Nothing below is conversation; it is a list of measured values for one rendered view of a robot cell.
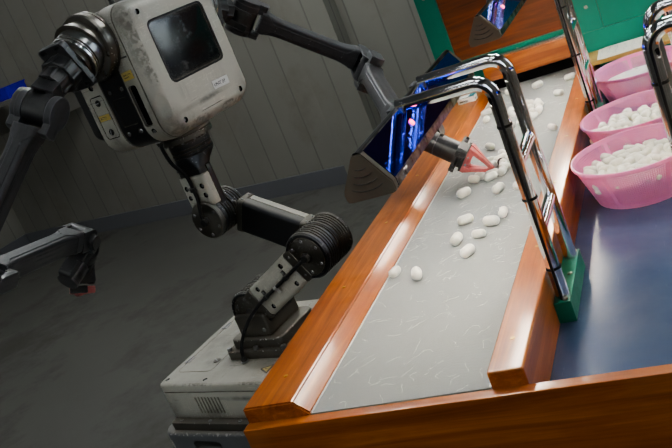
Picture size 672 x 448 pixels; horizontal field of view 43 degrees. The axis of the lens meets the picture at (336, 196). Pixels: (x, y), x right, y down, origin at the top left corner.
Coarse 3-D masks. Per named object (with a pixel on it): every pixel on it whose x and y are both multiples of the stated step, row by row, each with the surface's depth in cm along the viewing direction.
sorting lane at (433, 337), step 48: (528, 96) 267; (480, 144) 238; (480, 192) 201; (432, 240) 184; (480, 240) 174; (384, 288) 169; (432, 288) 161; (480, 288) 153; (384, 336) 150; (432, 336) 143; (480, 336) 136; (336, 384) 140; (384, 384) 134; (432, 384) 128; (480, 384) 123
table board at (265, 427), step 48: (528, 384) 119; (576, 384) 114; (624, 384) 112; (288, 432) 134; (336, 432) 131; (384, 432) 128; (432, 432) 125; (480, 432) 122; (528, 432) 120; (576, 432) 117; (624, 432) 115
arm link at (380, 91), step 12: (372, 60) 239; (384, 60) 239; (372, 72) 235; (360, 84) 242; (372, 84) 230; (384, 84) 229; (372, 96) 228; (384, 96) 221; (396, 96) 224; (384, 108) 218
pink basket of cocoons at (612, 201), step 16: (640, 128) 191; (656, 128) 189; (592, 144) 193; (608, 144) 193; (624, 144) 193; (576, 160) 189; (592, 160) 192; (592, 176) 175; (608, 176) 172; (656, 176) 170; (592, 192) 182; (608, 192) 176; (640, 192) 173; (656, 192) 172; (624, 208) 177
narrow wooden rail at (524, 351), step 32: (576, 96) 237; (576, 128) 210; (576, 192) 186; (576, 224) 177; (512, 288) 142; (544, 288) 140; (512, 320) 132; (544, 320) 135; (512, 352) 123; (544, 352) 131; (512, 384) 120
